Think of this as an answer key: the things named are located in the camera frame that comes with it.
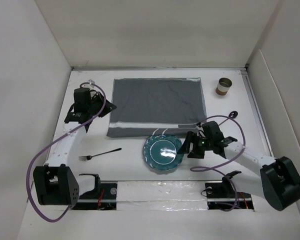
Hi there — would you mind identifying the teal ceramic plate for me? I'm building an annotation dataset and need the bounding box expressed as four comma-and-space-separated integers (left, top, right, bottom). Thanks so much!
142, 135, 184, 172

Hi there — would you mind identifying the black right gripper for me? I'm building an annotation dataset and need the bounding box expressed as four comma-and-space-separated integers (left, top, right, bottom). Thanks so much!
176, 130, 213, 159

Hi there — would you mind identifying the black fork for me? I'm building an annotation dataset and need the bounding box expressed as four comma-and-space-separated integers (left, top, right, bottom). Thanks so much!
78, 148, 122, 161

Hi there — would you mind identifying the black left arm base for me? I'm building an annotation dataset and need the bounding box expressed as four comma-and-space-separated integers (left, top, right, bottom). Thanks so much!
72, 173, 118, 211

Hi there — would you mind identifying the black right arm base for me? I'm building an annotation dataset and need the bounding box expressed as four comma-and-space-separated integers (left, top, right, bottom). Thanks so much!
200, 169, 254, 212

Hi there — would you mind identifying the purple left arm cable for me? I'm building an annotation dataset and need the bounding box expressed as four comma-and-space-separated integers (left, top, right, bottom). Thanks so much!
26, 81, 107, 223

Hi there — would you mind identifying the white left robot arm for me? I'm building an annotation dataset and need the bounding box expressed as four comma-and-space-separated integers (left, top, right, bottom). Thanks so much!
33, 87, 116, 207

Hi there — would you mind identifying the grey cloth placemat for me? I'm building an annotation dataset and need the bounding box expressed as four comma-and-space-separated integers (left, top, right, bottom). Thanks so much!
107, 77, 207, 138

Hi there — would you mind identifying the brown paper cup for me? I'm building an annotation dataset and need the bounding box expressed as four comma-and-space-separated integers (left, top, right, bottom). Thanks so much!
215, 77, 233, 96

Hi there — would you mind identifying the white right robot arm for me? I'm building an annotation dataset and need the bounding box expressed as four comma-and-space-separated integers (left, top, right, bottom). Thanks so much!
178, 121, 300, 211

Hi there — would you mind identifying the black spoon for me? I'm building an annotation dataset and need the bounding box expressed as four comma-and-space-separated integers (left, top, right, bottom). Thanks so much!
219, 110, 238, 126

